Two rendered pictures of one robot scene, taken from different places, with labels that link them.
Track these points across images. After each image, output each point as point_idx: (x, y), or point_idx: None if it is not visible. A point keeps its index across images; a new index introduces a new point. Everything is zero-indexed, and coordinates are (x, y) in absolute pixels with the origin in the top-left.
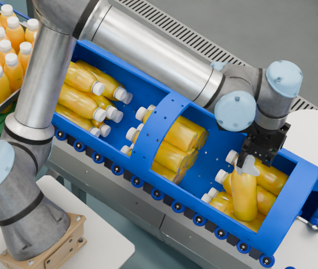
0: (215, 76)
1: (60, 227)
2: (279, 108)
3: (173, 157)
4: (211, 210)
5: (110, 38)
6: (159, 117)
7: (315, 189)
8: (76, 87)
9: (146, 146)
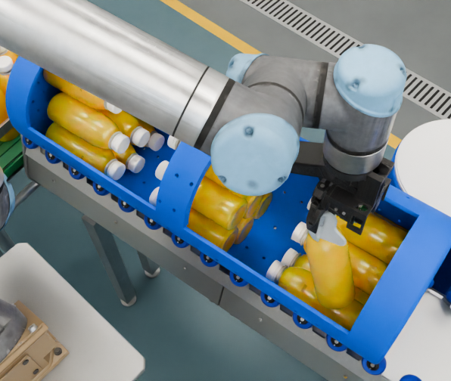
0: (208, 84)
1: None
2: (364, 137)
3: (222, 207)
4: (278, 292)
5: None
6: (193, 147)
7: None
8: (83, 102)
9: (175, 193)
